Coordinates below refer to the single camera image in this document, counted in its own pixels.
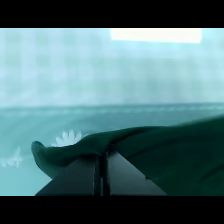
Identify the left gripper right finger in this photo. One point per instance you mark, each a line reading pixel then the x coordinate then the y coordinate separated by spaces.
pixel 126 180

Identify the dark green shirt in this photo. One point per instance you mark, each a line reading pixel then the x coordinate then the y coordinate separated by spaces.
pixel 180 156

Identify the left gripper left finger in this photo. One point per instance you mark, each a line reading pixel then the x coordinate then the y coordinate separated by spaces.
pixel 80 180

